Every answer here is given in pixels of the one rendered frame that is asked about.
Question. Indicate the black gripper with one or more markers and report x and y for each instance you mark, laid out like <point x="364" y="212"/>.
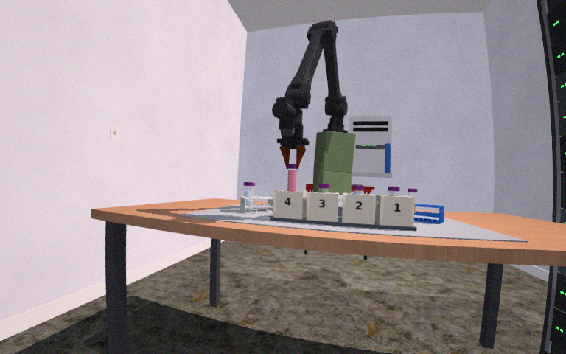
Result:
<point x="293" y="143"/>

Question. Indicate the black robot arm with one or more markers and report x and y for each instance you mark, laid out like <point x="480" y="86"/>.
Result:
<point x="298" y="92"/>

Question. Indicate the grey flat mat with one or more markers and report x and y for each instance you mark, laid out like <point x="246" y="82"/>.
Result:
<point x="449" y="229"/>

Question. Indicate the beige bucket adapter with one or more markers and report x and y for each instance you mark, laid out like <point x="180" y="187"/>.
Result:
<point x="358" y="208"/>
<point x="395" y="210"/>
<point x="287" y="204"/>
<point x="322" y="206"/>

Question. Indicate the white tube rack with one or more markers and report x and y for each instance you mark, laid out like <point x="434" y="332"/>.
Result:
<point x="243" y="205"/>

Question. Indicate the blue tube rack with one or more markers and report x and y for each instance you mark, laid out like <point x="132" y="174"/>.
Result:
<point x="439" y="215"/>

